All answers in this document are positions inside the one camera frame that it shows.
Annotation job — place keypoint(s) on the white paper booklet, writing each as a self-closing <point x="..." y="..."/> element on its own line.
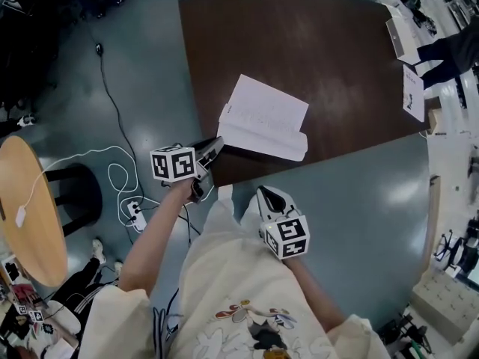
<point x="262" y="120"/>

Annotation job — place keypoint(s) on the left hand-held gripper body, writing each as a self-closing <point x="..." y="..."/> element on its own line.
<point x="172" y="165"/>

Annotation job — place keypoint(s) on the person's left forearm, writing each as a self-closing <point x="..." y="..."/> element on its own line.
<point x="153" y="238"/>

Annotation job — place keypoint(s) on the person's right forearm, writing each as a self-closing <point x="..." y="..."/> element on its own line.
<point x="314" y="294"/>

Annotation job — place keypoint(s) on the white booklet with black print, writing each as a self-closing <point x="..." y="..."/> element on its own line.
<point x="412" y="92"/>

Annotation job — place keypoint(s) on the cardboard box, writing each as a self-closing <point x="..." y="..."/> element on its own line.
<point x="434" y="120"/>

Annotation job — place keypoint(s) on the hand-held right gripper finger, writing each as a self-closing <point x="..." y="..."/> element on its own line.
<point x="263" y="208"/>
<point x="286" y="198"/>

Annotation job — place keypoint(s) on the black chair base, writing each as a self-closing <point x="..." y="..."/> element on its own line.
<point x="454" y="249"/>

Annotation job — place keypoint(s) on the white perforated board box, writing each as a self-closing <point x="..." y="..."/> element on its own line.
<point x="445" y="305"/>

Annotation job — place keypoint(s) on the white charger block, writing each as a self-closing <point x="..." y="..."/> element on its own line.
<point x="20" y="216"/>

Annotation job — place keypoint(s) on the person's cream printed shirt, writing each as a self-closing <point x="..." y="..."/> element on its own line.
<point x="232" y="286"/>

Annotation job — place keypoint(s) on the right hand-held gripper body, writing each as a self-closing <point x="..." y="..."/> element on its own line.
<point x="288" y="236"/>

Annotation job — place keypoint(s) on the black round table base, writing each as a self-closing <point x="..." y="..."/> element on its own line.
<point x="80" y="196"/>

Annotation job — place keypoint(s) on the white power strip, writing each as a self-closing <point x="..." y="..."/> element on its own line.
<point x="136" y="215"/>

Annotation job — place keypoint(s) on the round wooden table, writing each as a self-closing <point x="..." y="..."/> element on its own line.
<point x="33" y="208"/>

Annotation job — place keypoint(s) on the flat white box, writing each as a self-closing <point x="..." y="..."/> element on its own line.
<point x="402" y="36"/>

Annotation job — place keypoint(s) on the black power adapter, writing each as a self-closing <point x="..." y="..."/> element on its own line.
<point x="99" y="49"/>

